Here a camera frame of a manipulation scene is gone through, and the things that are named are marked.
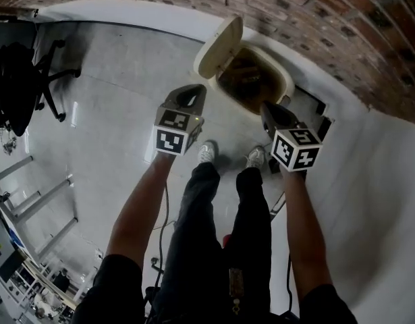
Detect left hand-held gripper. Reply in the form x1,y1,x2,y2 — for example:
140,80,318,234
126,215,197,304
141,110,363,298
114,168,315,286
154,84,208,157

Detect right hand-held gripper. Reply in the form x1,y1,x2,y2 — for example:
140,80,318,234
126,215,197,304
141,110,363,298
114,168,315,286
259,100,324,174

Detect beige pedal trash bin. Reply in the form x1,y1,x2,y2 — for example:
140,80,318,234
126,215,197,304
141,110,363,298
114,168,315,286
192,14,296,115

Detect person's left forearm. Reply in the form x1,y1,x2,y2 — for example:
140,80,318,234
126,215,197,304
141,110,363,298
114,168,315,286
105,152,182,270

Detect person's right forearm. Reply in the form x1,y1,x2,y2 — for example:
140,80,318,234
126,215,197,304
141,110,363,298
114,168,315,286
279,169,333,299

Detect person's right white shoe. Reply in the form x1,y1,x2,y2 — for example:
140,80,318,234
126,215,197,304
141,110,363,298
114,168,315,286
244,145,266,169

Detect person's white shoe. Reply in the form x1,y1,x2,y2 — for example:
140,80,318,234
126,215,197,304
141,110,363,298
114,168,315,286
244,145,266,169
197,140,217,164

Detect person's left white shoe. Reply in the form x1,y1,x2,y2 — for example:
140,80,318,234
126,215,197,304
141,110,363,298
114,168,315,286
197,140,217,164

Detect person's black trousers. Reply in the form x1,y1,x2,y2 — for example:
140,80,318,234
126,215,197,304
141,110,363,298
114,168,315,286
152,162,273,324

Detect black swivel chair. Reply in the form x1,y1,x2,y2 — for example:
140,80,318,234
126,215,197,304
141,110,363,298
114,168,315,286
0,38,82,138

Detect person's black shirt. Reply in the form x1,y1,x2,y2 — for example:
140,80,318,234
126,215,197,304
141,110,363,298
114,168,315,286
70,253,358,324

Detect left hand-held gripper black cable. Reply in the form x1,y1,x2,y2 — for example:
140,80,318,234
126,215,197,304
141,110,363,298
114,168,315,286
149,180,171,273

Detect hand-held gripper black cable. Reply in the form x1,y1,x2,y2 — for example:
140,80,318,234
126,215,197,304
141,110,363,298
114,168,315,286
149,180,171,273
285,253,295,314

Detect right hand-held gripper black cable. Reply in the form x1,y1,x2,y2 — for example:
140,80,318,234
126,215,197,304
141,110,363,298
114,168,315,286
285,253,295,314

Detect glittery pendant keychain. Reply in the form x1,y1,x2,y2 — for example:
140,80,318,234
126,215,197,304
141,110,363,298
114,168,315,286
228,267,246,314

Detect white frame desk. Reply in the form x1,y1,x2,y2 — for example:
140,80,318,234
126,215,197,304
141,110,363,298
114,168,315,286
0,155,80,261

